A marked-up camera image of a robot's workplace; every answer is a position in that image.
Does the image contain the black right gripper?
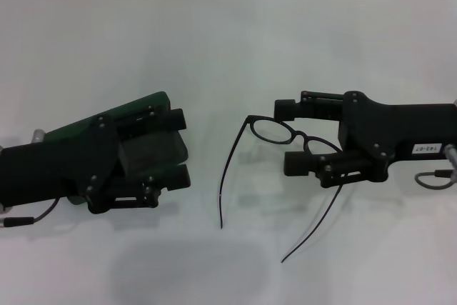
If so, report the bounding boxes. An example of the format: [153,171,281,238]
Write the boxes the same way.
[284,90,457,189]

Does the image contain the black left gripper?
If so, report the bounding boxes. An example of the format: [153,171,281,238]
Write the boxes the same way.
[0,114,123,212]

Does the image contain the black thin-frame glasses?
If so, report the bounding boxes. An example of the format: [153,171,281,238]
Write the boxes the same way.
[218,114,349,264]

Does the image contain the green glasses case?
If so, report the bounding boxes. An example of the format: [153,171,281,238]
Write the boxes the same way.
[45,91,189,206]

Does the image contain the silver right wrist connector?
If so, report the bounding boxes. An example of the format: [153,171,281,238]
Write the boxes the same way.
[444,143,457,172]

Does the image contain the grey right gripper cable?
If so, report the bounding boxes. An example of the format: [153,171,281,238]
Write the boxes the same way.
[413,170,457,191]

